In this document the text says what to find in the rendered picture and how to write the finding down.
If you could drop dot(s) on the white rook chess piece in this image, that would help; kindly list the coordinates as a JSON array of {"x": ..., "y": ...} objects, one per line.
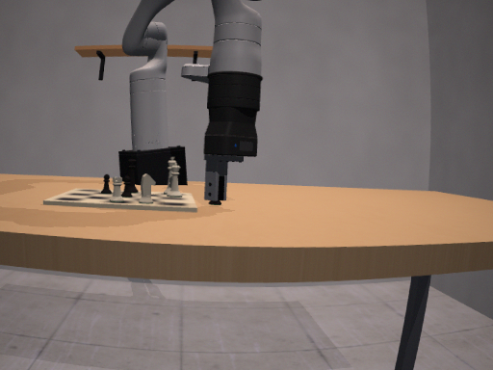
[{"x": 117, "y": 192}]

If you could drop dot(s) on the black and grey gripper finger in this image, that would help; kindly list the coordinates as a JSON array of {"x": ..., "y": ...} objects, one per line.
[
  {"x": 212, "y": 175},
  {"x": 223, "y": 176}
]

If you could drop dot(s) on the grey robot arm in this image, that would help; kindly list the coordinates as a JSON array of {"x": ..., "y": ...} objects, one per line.
[{"x": 149, "y": 125}]

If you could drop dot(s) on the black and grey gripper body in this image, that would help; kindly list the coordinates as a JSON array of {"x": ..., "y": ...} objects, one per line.
[{"x": 234, "y": 78}]

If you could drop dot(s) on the black and cream chessboard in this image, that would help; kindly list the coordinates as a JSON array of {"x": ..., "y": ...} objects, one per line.
[{"x": 94, "y": 198}]

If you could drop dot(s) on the white knight chess piece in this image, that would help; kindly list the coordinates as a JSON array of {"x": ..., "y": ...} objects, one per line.
[{"x": 147, "y": 181}]

